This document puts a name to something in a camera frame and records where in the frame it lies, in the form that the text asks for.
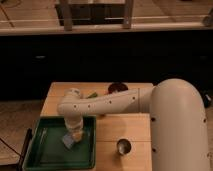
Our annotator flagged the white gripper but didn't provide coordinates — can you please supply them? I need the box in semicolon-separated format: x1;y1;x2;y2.
64;116;84;142

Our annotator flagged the blue sponge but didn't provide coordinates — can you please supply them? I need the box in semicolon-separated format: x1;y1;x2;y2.
62;133;75;149

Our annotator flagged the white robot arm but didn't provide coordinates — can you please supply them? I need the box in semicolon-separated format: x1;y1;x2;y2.
57;79;211;171

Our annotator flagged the green plastic tray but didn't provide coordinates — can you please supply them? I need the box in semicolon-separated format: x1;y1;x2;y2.
23;116;96;171

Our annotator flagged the green cucumber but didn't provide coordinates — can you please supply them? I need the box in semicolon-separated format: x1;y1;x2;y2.
87;92;98;98

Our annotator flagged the metal cup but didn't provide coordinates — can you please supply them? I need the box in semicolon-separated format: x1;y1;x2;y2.
116;139;131;155

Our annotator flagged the dark purple bowl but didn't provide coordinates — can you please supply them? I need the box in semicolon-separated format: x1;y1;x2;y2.
108;82;128;94

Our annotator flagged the wooden chair frame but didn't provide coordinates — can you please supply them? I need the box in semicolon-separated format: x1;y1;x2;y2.
54;0;134;32

